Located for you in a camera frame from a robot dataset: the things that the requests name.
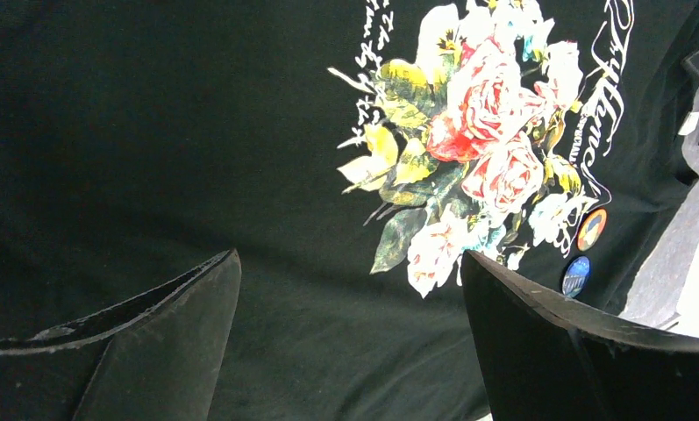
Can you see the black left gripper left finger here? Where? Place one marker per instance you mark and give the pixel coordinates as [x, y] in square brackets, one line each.
[155, 356]

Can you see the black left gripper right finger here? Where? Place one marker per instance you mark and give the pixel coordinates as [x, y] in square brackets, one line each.
[544, 356]

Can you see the blue round brooch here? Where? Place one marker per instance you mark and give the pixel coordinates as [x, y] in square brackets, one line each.
[576, 276]

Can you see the black floral t-shirt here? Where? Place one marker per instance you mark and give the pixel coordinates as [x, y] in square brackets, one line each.
[351, 153]

